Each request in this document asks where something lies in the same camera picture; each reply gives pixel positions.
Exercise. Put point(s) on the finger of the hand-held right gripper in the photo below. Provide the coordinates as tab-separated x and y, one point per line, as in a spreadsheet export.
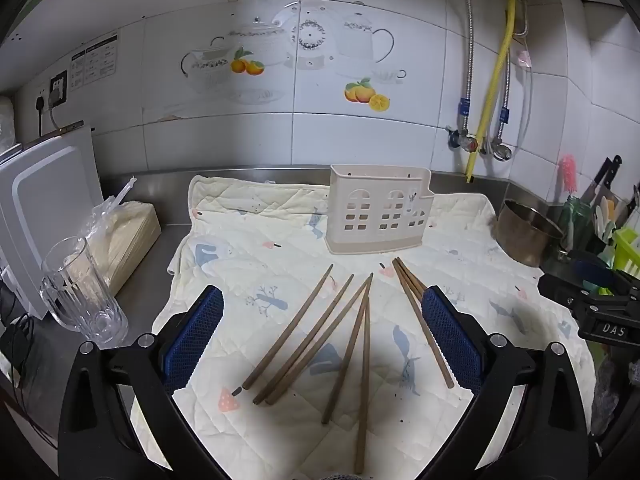
595	270
570	292

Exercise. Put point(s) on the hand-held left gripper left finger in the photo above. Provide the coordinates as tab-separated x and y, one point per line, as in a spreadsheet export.
192	340

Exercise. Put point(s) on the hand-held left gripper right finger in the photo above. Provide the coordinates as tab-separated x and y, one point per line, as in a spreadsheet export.
452	340

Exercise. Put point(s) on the brown wooden chopstick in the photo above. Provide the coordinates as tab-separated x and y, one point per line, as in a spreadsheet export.
412	285
305	337
346	360
287	327
363	385
415	305
320	337
415	276

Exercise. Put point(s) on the beige plastic utensil holder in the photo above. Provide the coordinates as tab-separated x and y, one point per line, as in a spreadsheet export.
370	185

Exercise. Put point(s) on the green glass jar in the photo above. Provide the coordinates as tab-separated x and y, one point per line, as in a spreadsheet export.
575	225

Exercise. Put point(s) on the stainless steel pot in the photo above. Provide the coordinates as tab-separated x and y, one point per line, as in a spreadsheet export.
525	235

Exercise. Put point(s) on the pink bottle brush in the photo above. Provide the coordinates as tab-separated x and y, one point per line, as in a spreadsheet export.
568	175

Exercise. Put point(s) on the clear ribbed glass tumbler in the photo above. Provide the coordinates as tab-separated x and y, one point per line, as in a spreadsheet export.
82	300

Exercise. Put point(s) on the bagged paper napkin pack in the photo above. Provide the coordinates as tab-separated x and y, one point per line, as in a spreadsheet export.
130	232

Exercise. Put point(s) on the cream quilted printed cloth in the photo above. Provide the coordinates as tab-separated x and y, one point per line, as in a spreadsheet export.
280	240

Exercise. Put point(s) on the steel angle valve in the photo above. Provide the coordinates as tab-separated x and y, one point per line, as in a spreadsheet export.
500	150

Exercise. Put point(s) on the thin white tube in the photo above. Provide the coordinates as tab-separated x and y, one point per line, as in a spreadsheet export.
529	95

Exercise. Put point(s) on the white grooved cutting board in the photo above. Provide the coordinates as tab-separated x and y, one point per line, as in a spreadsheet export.
35	220

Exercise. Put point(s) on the pink tag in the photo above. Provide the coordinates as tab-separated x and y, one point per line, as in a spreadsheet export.
524	59

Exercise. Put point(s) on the wall power socket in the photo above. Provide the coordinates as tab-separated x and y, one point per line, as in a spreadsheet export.
58	89

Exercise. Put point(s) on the black-and-white wall notice sticker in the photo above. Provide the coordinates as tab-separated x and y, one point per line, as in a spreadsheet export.
94	62

